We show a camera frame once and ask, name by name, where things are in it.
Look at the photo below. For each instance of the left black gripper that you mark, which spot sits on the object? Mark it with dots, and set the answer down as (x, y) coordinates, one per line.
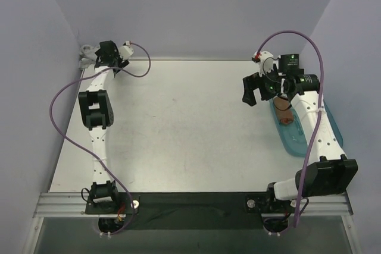
(108, 57)

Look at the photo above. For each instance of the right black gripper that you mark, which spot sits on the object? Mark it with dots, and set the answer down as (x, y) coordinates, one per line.
(257, 84)

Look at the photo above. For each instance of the orange brown bear towel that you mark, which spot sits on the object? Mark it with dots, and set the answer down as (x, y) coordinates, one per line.
(283, 111)

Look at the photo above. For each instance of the grey towel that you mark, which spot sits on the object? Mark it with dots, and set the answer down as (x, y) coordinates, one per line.
(87, 56)

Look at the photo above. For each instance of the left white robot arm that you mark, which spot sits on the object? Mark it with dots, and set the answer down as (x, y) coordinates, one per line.
(97, 116)

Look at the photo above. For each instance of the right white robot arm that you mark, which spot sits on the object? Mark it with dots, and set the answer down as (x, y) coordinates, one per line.
(326, 168)

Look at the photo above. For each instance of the teal plastic tray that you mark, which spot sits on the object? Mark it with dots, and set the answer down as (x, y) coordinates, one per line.
(291, 135)

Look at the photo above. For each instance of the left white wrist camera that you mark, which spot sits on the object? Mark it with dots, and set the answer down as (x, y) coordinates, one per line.
(126, 50)

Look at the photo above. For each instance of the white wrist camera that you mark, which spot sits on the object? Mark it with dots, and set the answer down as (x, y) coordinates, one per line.
(126, 50)
(266, 63)

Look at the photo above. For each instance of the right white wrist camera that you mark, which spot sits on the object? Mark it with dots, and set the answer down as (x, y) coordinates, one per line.
(266, 63)

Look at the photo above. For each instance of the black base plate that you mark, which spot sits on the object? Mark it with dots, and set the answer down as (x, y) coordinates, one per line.
(190, 220)

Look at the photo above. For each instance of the aluminium front frame rail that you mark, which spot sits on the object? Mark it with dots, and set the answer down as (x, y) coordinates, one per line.
(77, 205)

